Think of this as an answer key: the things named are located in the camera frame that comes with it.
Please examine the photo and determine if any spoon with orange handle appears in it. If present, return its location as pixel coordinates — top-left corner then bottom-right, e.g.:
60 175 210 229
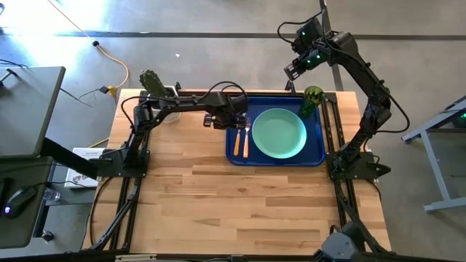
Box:
232 125 243 157

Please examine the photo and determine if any yellow extension cable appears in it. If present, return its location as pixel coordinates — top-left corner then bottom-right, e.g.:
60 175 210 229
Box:
47 0 131 98

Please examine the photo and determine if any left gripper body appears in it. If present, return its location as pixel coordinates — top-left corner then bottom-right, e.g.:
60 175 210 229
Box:
213 112 238 131

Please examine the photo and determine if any green faceted cup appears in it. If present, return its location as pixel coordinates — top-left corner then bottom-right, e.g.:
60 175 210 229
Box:
298 85 326 119

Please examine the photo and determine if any dark side desk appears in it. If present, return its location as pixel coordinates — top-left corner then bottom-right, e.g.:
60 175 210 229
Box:
0 156 55 249

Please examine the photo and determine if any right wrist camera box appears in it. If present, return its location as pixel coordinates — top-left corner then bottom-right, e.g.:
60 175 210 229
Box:
292 17 324 49

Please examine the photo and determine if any grey rounded device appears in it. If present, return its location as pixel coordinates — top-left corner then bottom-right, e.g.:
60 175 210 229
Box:
314 221 367 262

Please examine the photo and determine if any black floor cable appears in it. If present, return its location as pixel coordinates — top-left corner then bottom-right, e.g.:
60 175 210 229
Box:
60 86 110 108

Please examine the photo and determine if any green cactus plant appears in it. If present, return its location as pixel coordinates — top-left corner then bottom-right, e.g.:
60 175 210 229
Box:
139 69 170 99

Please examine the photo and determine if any white printed booklet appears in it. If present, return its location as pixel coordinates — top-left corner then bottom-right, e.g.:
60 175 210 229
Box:
64 146 107 190

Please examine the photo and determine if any grey metal table frame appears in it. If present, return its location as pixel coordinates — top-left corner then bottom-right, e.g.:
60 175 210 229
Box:
401 97 466 214

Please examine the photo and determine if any black aluminium rail frame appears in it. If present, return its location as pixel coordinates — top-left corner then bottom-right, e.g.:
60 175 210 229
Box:
82 89 393 262

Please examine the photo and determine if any blue plastic tray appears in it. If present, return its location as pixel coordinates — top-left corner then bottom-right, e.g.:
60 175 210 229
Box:
224 95 326 168

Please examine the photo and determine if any teal round plate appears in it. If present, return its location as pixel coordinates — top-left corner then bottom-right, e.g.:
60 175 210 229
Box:
250 108 308 160

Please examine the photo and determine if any black support beam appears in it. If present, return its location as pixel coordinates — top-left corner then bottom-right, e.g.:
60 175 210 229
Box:
39 137 107 180

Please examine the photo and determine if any black computer mouse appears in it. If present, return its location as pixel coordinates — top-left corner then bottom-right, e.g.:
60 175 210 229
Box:
2 186 38 220

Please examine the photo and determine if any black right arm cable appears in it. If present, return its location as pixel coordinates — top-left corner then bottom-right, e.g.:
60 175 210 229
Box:
276 9 411 154

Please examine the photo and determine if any clear water bottle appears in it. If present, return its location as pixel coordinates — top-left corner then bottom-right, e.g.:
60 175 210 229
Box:
43 187 62 203

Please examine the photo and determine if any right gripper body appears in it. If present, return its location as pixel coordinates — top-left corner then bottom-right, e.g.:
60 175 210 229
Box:
291 47 331 74

